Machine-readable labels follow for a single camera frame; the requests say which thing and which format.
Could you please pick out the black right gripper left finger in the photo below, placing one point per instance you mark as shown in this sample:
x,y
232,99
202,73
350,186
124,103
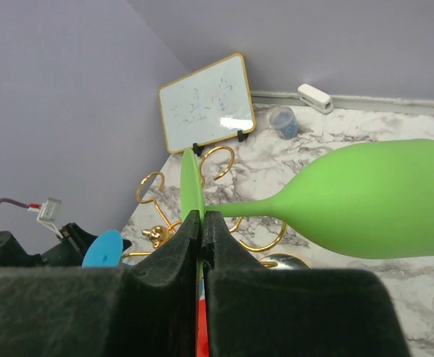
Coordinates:
x,y
147,310

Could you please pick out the white stapler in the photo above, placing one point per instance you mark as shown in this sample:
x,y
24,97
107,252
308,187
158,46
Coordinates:
x,y
315,98

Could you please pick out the green wine glass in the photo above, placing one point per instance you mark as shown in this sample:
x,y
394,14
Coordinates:
x,y
372,201

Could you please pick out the gold-framed whiteboard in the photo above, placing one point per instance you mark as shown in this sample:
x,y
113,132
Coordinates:
x,y
207,106

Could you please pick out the blue wine glass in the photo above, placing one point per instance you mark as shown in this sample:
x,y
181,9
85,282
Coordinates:
x,y
106,250

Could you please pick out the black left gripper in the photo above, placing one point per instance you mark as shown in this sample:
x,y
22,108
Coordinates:
x,y
70,250

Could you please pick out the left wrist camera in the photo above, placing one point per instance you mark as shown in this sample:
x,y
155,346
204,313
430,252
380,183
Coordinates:
x,y
47,214

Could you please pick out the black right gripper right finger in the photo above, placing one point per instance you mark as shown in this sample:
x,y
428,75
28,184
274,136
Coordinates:
x,y
256,311

